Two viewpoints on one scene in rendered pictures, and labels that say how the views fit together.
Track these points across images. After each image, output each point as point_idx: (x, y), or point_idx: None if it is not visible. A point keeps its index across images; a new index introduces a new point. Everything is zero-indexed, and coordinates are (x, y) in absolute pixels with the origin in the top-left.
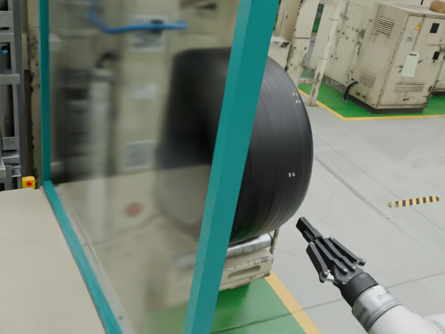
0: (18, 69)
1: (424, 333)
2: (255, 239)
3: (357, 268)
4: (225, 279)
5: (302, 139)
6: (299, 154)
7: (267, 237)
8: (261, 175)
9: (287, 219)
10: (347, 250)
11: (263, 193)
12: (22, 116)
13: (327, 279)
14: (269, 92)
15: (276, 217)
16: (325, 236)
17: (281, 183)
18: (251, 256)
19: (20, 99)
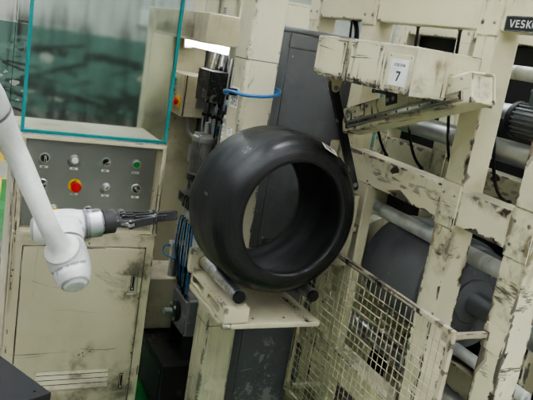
0: None
1: (59, 209)
2: (231, 284)
3: (124, 219)
4: (206, 298)
5: (221, 172)
6: (214, 181)
7: (235, 290)
8: (195, 182)
9: (211, 247)
10: (141, 218)
11: (193, 197)
12: None
13: None
14: (240, 140)
15: (201, 232)
16: (155, 214)
17: (201, 196)
18: (226, 299)
19: None
